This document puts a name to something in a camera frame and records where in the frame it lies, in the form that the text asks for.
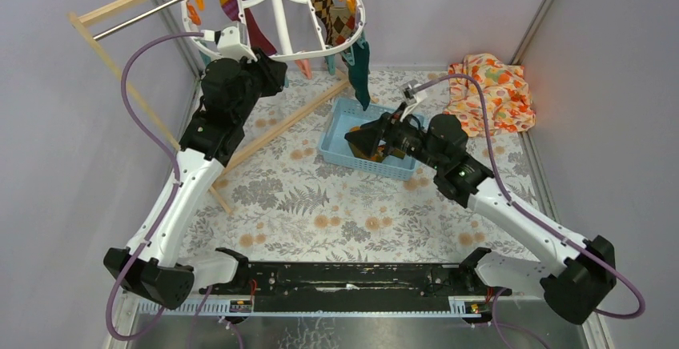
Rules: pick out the maroon purple striped sock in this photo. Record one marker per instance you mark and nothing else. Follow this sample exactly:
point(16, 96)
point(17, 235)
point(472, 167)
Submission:
point(256, 36)

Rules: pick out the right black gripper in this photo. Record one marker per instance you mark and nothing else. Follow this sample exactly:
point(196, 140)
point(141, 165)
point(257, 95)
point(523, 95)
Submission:
point(369, 136)

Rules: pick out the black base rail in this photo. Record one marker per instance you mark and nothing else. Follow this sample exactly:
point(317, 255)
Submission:
point(359, 289)

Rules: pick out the light blue plastic basket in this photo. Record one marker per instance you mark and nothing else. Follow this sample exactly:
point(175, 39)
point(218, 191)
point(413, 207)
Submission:
point(346, 114)

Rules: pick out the orange floral cloth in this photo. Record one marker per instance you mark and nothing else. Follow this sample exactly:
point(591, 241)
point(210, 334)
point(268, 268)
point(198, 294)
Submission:
point(499, 98)

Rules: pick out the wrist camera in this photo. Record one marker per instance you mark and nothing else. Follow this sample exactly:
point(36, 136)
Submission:
point(414, 95)
point(231, 42)

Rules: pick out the argyle brown sock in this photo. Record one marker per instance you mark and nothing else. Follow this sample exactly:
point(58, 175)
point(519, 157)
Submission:
point(323, 13)

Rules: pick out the white plastic clip hanger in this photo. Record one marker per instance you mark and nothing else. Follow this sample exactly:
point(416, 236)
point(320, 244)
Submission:
point(285, 51)

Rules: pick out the dark teal sock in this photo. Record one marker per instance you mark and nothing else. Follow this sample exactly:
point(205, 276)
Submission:
point(357, 63)

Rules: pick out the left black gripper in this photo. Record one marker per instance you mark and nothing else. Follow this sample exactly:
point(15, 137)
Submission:
point(272, 70)

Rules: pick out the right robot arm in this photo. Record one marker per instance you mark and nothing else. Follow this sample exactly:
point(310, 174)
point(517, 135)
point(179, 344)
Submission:
point(571, 273)

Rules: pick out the metal rack rod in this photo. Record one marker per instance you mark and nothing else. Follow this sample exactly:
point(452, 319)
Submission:
point(169, 4)

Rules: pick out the olive orange sock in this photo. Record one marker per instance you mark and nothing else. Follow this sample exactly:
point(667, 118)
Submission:
point(366, 144)

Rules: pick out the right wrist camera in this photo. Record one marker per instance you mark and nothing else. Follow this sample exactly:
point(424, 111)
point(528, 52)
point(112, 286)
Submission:
point(414, 95)

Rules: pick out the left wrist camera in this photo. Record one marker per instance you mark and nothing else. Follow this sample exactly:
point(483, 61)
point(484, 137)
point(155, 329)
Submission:
point(231, 42)

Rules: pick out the floral table mat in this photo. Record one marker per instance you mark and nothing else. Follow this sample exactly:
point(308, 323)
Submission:
point(288, 204)

